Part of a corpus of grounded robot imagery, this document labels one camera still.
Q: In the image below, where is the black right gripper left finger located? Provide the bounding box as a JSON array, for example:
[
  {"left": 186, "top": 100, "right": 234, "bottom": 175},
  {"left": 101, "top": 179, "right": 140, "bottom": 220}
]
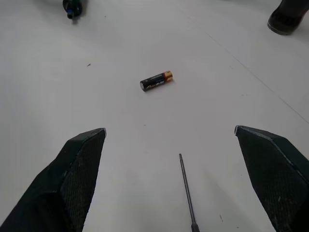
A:
[{"left": 0, "top": 128, "right": 107, "bottom": 232}]

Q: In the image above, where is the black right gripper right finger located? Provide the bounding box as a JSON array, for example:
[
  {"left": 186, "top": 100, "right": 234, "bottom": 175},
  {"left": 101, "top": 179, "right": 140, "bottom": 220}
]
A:
[{"left": 234, "top": 125, "right": 309, "bottom": 232}]

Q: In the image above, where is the black object with blue tip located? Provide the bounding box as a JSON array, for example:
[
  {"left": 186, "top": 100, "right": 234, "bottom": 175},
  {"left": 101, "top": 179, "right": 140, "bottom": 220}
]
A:
[{"left": 62, "top": 0, "right": 84, "bottom": 24}]

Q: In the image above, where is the black and gold battery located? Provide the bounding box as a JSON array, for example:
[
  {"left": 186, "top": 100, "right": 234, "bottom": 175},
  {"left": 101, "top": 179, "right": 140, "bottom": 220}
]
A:
[{"left": 139, "top": 70, "right": 174, "bottom": 93}]

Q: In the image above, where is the thin black screwdriver shaft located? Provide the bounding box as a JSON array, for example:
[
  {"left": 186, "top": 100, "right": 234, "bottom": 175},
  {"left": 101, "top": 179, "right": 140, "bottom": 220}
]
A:
[{"left": 179, "top": 153, "right": 200, "bottom": 232}]

